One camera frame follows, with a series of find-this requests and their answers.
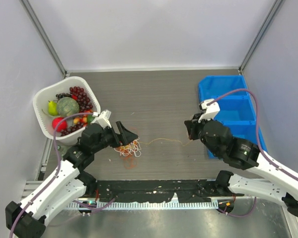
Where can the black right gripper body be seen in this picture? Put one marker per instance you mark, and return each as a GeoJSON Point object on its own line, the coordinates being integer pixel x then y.
{"type": "Point", "coordinates": [194, 132]}

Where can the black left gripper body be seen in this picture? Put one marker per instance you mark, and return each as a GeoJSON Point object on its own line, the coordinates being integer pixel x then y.
{"type": "Point", "coordinates": [108, 138]}

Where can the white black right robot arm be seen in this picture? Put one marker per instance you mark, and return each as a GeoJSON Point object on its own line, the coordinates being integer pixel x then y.
{"type": "Point", "coordinates": [282, 183]}

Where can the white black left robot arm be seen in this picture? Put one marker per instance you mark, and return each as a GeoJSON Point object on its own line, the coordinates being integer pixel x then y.
{"type": "Point", "coordinates": [30, 217]}

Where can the green lime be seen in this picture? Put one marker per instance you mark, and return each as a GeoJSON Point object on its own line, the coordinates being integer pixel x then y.
{"type": "Point", "coordinates": [90, 119]}

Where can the blue plastic divided bin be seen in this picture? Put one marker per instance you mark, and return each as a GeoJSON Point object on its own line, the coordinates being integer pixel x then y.
{"type": "Point", "coordinates": [236, 111]}

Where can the red apple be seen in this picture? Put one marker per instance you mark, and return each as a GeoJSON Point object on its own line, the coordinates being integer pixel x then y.
{"type": "Point", "coordinates": [59, 124]}

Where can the clear glass jar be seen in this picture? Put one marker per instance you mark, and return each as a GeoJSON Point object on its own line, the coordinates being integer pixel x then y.
{"type": "Point", "coordinates": [61, 149]}

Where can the red grape bunch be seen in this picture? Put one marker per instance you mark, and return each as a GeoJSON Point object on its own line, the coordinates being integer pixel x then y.
{"type": "Point", "coordinates": [81, 97]}

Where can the green melon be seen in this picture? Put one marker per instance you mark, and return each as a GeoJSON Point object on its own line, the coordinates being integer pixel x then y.
{"type": "Point", "coordinates": [67, 106]}

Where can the green yellow pear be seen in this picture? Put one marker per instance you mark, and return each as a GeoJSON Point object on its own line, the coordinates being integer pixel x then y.
{"type": "Point", "coordinates": [52, 108]}

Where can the dark purple grape bunch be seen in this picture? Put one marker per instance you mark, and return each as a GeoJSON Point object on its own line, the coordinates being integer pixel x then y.
{"type": "Point", "coordinates": [62, 95]}

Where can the white plastic fruit basket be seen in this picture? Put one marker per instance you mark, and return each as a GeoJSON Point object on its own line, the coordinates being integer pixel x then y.
{"type": "Point", "coordinates": [47, 106]}

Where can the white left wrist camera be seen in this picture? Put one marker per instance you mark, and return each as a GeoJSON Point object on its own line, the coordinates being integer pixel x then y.
{"type": "Point", "coordinates": [102, 118]}

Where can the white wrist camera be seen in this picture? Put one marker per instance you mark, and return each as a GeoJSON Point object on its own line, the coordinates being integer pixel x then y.
{"type": "Point", "coordinates": [209, 110]}
{"type": "Point", "coordinates": [102, 118]}

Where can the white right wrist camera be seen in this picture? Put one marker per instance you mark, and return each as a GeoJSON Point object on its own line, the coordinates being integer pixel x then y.
{"type": "Point", "coordinates": [209, 110]}

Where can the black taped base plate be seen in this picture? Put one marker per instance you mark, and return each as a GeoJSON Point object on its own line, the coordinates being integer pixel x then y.
{"type": "Point", "coordinates": [157, 191]}

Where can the white slotted cable duct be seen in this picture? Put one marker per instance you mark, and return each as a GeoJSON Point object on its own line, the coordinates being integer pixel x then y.
{"type": "Point", "coordinates": [172, 205]}

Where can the aluminium corner frame post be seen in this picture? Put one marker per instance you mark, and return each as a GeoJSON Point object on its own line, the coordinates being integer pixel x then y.
{"type": "Point", "coordinates": [273, 11]}

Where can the left aluminium frame post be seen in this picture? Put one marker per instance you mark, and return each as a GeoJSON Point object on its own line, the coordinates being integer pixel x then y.
{"type": "Point", "coordinates": [43, 35]}

